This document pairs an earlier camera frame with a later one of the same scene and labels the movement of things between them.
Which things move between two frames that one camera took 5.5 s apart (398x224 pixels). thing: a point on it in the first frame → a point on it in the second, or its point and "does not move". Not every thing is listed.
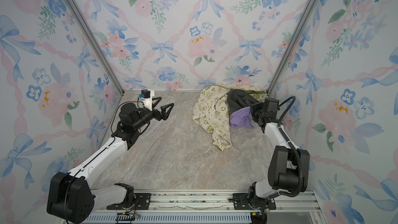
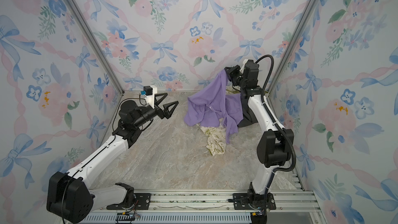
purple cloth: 242,117 → 209,105
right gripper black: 254,107 → 233,70
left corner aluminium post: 84,23 does not move
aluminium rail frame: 300,207 does not move
